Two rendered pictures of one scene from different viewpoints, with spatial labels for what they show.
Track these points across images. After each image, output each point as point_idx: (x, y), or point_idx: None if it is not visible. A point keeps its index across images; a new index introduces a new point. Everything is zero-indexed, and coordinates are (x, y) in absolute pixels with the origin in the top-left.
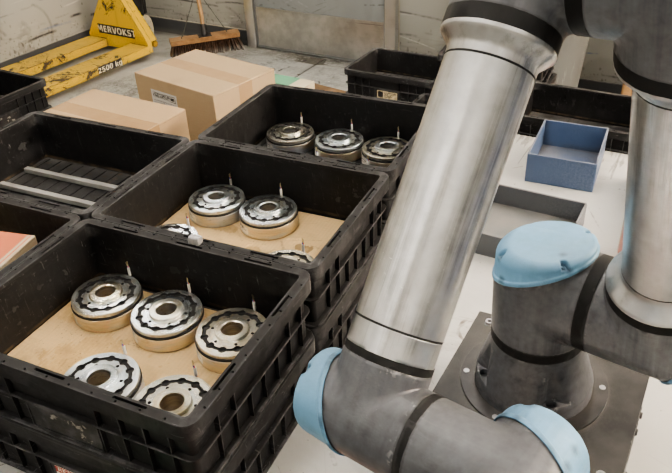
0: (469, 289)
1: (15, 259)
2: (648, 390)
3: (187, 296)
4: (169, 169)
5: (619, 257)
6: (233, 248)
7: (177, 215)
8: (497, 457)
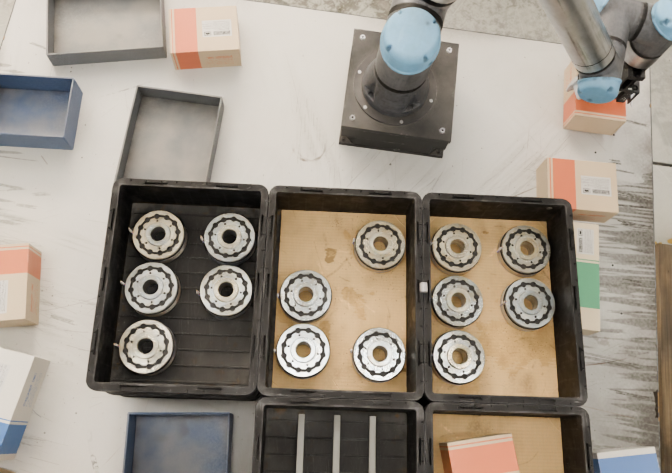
0: (263, 163)
1: (475, 438)
2: (328, 49)
3: (437, 296)
4: None
5: None
6: (419, 257)
7: (320, 387)
8: (624, 10)
